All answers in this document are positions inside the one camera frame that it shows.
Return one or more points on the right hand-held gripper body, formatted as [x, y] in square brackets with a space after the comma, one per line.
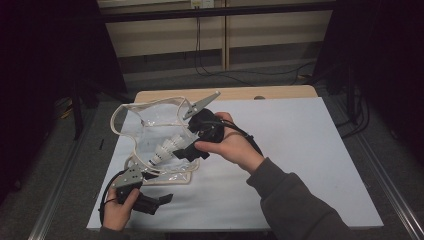
[208, 126]

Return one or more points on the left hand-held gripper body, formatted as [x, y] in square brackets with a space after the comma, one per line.
[128, 178]

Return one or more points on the clear tote bag beige trim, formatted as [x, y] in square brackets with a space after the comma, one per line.
[150, 133]

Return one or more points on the person's right hand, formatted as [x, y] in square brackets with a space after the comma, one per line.
[236, 146]

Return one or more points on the person's left hand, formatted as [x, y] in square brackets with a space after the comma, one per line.
[115, 215]

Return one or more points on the small black floor item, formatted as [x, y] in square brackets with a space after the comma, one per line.
[101, 144]

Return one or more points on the dark round table grommet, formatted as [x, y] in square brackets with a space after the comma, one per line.
[259, 97]

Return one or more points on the black metal stand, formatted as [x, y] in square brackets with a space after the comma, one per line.
[350, 100]
[77, 113]

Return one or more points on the wooden table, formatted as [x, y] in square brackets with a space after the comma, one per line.
[283, 91]

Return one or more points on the dim yellowish floor item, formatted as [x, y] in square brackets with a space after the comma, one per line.
[66, 112]

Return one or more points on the white table sheet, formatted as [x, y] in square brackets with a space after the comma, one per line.
[316, 150]

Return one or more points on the black horizontal beam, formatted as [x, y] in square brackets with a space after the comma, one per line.
[266, 11]

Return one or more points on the dark curtain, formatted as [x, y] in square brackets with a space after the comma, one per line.
[40, 66]
[383, 50]

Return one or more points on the aluminium floor rail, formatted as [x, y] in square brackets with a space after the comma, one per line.
[56, 190]
[393, 190]

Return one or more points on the beige vertical post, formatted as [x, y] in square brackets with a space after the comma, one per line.
[225, 40]

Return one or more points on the white wall socket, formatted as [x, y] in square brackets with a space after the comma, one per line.
[201, 3]

